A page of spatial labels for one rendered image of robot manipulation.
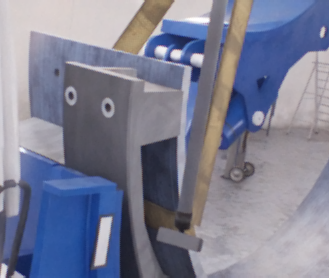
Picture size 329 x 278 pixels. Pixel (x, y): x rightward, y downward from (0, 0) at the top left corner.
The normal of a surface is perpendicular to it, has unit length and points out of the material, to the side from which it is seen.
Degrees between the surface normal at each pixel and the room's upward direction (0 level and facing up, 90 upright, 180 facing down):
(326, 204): 45
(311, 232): 35
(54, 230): 90
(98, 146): 102
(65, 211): 90
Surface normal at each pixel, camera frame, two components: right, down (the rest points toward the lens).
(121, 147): -0.72, 0.19
